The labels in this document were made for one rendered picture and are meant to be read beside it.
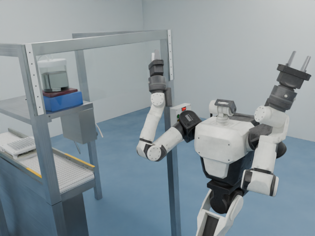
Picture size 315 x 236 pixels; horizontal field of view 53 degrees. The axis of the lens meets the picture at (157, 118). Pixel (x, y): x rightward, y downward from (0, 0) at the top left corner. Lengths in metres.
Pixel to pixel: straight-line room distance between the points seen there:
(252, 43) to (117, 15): 2.57
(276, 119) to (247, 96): 3.98
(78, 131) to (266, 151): 1.08
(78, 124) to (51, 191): 0.39
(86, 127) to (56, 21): 3.80
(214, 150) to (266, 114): 0.39
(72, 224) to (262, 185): 1.36
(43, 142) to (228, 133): 0.92
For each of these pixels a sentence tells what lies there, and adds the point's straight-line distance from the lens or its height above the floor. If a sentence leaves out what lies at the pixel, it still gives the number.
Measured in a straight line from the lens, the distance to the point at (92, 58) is 1.77.
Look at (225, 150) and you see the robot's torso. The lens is 1.50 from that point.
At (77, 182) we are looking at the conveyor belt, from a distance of 1.96.
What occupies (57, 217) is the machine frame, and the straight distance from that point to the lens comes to 1.88.
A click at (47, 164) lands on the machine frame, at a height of 1.11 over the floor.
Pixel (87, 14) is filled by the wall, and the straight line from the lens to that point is 5.82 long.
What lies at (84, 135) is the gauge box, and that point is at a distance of 1.88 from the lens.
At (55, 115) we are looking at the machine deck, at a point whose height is 1.33.
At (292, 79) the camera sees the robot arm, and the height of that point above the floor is 1.54.
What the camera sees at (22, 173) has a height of 0.88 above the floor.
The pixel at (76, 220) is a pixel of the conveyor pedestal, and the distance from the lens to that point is 2.23.
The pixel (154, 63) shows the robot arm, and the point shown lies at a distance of 1.58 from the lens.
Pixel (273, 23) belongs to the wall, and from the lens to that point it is 4.91.
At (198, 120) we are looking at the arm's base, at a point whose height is 1.27.
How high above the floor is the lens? 1.78
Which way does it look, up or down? 17 degrees down
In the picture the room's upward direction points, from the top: 4 degrees counter-clockwise
